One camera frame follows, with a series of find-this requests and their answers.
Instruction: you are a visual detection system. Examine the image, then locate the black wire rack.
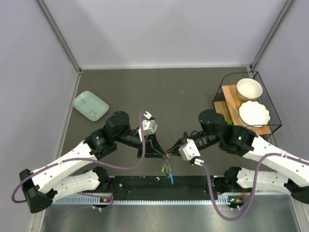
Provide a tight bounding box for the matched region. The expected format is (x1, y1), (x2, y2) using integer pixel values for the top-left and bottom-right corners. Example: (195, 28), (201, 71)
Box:
(212, 71), (282, 139)

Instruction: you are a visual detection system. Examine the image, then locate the lower wooden shelf board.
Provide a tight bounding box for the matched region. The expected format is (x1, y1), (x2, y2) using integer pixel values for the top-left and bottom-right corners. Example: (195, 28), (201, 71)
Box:
(213, 101), (231, 120)

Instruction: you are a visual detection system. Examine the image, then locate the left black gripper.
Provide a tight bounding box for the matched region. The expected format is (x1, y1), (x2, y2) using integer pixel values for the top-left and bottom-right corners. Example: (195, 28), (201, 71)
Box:
(115, 129), (167, 159)

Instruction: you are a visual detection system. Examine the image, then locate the white scalloped plate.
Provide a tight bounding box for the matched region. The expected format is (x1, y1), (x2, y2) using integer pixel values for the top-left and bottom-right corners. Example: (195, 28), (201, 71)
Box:
(238, 101), (271, 128)

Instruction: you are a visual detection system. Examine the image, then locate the wooden shelf board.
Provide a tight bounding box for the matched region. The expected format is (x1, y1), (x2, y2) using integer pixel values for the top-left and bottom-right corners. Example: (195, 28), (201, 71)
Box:
(213, 101), (231, 120)
(221, 85), (271, 136)

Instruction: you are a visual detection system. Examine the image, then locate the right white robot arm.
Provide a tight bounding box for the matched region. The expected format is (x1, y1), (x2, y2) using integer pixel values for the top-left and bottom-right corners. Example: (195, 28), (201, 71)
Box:
(166, 109), (309, 203)

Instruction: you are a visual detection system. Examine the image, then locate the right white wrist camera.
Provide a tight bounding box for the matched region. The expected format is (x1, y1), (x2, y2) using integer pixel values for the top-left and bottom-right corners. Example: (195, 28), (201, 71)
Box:
(178, 139), (204, 166)

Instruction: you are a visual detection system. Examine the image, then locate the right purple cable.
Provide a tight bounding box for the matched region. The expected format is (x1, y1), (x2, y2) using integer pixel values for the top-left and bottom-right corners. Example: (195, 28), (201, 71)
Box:
(201, 153), (309, 221)

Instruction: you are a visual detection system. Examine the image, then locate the mint green rectangular tray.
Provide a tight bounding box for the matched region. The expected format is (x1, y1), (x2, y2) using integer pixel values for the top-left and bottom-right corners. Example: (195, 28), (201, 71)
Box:
(73, 90), (110, 122)

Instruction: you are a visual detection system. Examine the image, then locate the cream ceramic bowl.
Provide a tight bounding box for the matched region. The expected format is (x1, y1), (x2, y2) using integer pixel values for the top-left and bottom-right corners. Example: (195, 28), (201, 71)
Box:
(236, 78), (263, 101)

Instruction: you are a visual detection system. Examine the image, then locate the metal keyring with blue handle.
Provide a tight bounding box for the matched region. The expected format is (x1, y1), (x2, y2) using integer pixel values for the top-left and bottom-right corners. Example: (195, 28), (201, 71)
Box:
(163, 159), (174, 185)

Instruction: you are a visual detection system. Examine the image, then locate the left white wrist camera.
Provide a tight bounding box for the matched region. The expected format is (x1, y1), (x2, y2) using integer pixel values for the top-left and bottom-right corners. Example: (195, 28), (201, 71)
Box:
(142, 111), (157, 136)

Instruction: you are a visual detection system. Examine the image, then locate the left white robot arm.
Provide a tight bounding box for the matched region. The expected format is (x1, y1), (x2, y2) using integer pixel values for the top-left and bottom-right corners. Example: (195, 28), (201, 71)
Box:
(19, 111), (166, 214)

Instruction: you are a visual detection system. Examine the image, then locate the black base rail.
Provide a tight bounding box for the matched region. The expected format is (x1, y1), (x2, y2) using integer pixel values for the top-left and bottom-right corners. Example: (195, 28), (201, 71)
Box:
(110, 175), (211, 201)

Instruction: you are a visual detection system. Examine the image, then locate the upper wooden shelf board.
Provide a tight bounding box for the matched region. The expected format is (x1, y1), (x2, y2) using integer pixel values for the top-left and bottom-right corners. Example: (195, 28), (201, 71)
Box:
(221, 85), (271, 136)

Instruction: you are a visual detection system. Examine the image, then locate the green plate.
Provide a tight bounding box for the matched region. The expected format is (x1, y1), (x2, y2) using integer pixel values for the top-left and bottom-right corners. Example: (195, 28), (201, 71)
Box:
(225, 118), (234, 125)

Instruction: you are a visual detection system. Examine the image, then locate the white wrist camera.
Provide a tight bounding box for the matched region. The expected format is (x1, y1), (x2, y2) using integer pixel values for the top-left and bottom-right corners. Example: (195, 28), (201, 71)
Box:
(142, 111), (157, 136)
(178, 139), (204, 166)

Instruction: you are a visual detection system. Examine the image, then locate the white slotted cable duct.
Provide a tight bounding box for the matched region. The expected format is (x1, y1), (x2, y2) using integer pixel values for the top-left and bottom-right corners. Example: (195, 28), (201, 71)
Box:
(53, 195), (232, 206)

